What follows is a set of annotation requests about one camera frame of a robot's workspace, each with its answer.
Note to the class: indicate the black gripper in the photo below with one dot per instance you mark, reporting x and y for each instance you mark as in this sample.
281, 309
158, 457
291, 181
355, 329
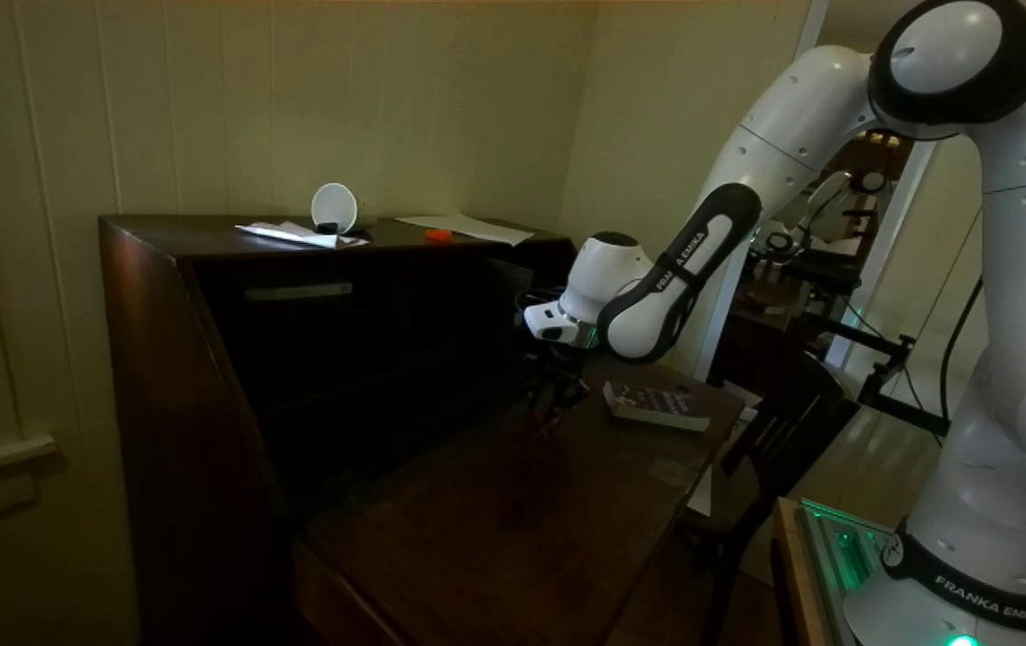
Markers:
559, 365

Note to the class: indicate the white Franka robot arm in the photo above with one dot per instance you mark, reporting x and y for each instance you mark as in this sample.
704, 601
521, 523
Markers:
1016, 362

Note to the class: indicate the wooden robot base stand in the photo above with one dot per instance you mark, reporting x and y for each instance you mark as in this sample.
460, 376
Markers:
819, 575

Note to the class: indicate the white paper sheet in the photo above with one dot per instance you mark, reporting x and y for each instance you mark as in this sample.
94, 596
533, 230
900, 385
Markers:
466, 227

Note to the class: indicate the small orange item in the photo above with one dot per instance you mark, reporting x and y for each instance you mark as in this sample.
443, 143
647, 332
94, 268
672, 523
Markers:
440, 234

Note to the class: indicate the black wooden chair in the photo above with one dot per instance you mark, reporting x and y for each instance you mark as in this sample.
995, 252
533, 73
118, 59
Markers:
783, 437

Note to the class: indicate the dark wooden secretary desk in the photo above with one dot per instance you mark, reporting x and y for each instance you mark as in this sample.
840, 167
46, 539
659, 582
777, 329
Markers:
297, 398

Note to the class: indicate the white tape roll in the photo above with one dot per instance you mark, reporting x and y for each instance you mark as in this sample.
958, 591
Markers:
335, 205

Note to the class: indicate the glossy white paper stack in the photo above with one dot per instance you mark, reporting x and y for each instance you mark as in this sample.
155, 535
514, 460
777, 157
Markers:
297, 234

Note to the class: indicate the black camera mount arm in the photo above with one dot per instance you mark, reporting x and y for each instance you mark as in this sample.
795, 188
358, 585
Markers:
882, 358

